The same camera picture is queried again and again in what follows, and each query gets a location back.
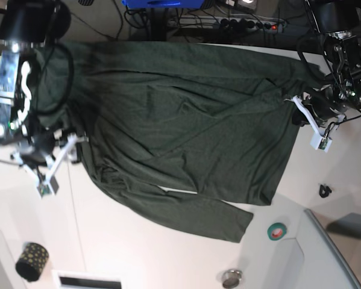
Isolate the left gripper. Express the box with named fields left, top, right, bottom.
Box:
left=292, top=90, right=342, bottom=127

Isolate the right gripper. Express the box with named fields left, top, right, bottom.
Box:
left=19, top=132, right=56, bottom=164

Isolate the dark green t-shirt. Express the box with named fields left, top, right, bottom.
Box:
left=37, top=42, right=322, bottom=243

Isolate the small black clip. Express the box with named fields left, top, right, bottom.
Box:
left=318, top=184, right=333, bottom=199

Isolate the power strip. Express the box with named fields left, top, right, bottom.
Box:
left=168, top=15, right=287, bottom=34

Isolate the black yellow-dotted cup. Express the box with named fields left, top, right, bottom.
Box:
left=15, top=243, right=49, bottom=282

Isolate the green tape roll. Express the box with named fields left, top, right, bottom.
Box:
left=267, top=222, right=287, bottom=241

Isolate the black round stand base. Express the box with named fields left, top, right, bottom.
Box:
left=46, top=1, right=71, bottom=40

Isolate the white slotted tray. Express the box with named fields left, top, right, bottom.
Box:
left=52, top=270, right=127, bottom=289

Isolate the blue box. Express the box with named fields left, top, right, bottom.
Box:
left=122, top=0, right=204, bottom=9

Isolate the small metal tin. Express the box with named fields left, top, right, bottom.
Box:
left=221, top=269, right=242, bottom=289

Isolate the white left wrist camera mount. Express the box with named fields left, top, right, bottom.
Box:
left=284, top=95, right=347, bottom=153

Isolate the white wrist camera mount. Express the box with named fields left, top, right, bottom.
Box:
left=11, top=132, right=89, bottom=197
left=284, top=95, right=347, bottom=153

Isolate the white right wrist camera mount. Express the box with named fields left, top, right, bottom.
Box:
left=11, top=132, right=89, bottom=197

